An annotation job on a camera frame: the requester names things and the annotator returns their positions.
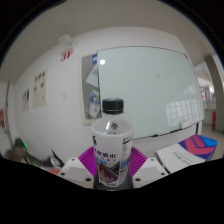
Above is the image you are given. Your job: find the grey notice board with papers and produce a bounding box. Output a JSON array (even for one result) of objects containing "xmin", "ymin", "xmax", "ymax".
[{"xmin": 80, "ymin": 53, "xmax": 103, "ymax": 126}]

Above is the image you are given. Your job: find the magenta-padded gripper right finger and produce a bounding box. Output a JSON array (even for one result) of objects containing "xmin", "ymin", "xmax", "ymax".
[{"xmin": 128, "ymin": 146, "xmax": 169, "ymax": 189}]

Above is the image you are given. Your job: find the black chair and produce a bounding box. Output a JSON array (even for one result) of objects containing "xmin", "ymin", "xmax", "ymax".
[{"xmin": 13, "ymin": 138, "xmax": 32, "ymax": 158}]

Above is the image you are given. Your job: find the red wall sign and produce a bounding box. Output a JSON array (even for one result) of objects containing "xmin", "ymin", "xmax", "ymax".
[{"xmin": 59, "ymin": 49, "xmax": 75, "ymax": 63}]

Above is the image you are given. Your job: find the open colourful cardboard box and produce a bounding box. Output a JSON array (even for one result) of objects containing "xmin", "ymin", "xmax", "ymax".
[{"xmin": 154, "ymin": 133, "xmax": 219, "ymax": 174}]

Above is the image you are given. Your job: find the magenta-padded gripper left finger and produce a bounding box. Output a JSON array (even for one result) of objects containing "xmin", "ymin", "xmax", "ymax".
[{"xmin": 57, "ymin": 146, "xmax": 98, "ymax": 189}]

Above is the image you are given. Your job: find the large whiteboard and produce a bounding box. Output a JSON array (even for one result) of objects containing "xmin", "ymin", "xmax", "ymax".
[{"xmin": 96, "ymin": 45, "xmax": 205, "ymax": 140}]

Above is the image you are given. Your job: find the clear black-capped water bottle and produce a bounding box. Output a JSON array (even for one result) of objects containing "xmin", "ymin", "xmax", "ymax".
[{"xmin": 90, "ymin": 97, "xmax": 135, "ymax": 188}]

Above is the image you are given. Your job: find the large white wall poster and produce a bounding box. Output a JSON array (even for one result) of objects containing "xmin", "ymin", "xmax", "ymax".
[{"xmin": 32, "ymin": 68, "xmax": 49, "ymax": 108}]

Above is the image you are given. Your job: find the black bag with white print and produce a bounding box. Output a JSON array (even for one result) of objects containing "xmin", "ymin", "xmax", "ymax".
[{"xmin": 49, "ymin": 148, "xmax": 66, "ymax": 168}]

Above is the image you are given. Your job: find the small white wall poster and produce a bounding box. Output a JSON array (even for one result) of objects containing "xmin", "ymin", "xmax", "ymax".
[{"xmin": 21, "ymin": 88, "xmax": 31, "ymax": 112}]

